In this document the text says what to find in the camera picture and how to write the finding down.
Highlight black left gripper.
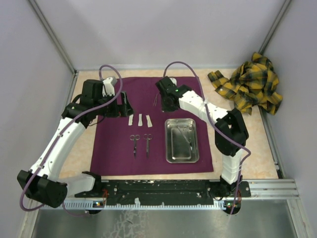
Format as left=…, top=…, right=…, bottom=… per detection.
left=94, top=91, right=134, bottom=118

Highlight steel serrated tweezers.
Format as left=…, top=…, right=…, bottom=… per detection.
left=153, top=93, right=158, bottom=107

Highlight white packaged blade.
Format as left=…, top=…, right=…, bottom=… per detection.
left=128, top=115, right=134, bottom=126
left=138, top=114, right=143, bottom=126

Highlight steel forceps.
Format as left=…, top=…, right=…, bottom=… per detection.
left=130, top=134, right=140, bottom=159

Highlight white packaged instrument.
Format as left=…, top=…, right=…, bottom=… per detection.
left=146, top=115, right=153, bottom=128

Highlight purple cloth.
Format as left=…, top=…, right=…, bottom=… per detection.
left=90, top=77, right=213, bottom=176

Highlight surgical scissors steel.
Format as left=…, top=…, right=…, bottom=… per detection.
left=144, top=134, right=153, bottom=159

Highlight steel instrument tray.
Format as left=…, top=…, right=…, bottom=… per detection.
left=165, top=119, right=200, bottom=164

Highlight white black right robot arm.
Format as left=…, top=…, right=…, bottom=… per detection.
left=156, top=76, right=251, bottom=196

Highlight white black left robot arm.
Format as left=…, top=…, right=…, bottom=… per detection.
left=17, top=77, right=133, bottom=208

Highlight small steel scissors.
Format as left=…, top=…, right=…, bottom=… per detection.
left=177, top=126, right=193, bottom=151

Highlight yellow plaid shirt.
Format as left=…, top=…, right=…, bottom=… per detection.
left=208, top=52, right=283, bottom=115

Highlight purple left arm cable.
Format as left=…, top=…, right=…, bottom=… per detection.
left=19, top=64, right=124, bottom=216

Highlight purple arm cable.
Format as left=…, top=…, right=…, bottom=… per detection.
left=19, top=64, right=124, bottom=216
left=163, top=61, right=251, bottom=215

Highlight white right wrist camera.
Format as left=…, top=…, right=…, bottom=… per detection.
left=170, top=77, right=177, bottom=85

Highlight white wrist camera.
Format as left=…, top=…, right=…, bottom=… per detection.
left=170, top=77, right=177, bottom=85
left=101, top=76, right=117, bottom=96

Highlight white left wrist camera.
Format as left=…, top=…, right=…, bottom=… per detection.
left=101, top=76, right=117, bottom=96

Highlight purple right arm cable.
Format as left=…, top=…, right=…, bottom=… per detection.
left=163, top=61, right=251, bottom=215

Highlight aluminium frame rail front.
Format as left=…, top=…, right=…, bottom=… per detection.
left=58, top=179, right=299, bottom=214

